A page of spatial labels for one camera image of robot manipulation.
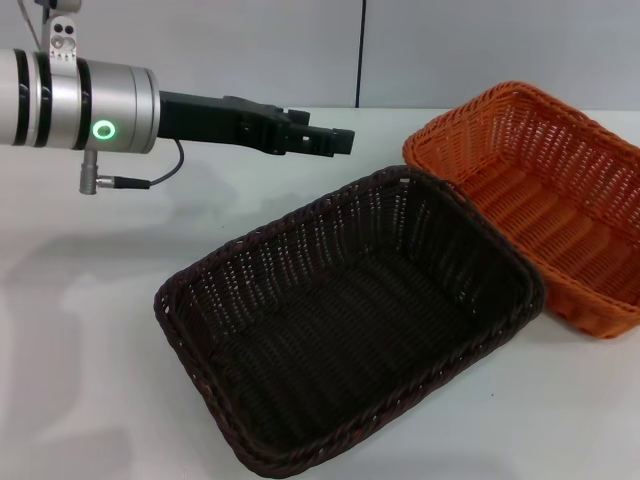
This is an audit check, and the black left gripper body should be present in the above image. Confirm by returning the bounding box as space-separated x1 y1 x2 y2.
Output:
158 89 291 157

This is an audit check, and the orange woven wicker basket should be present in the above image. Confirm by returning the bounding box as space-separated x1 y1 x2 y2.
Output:
402 80 640 342

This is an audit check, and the dark brown woven wicker basket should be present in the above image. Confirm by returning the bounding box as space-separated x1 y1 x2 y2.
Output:
153 165 547 475

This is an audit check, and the grey cable with metal plug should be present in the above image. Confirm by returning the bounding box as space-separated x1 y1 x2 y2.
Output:
78 137 187 194

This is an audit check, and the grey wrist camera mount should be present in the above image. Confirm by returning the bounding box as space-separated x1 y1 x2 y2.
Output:
17 0 82 64

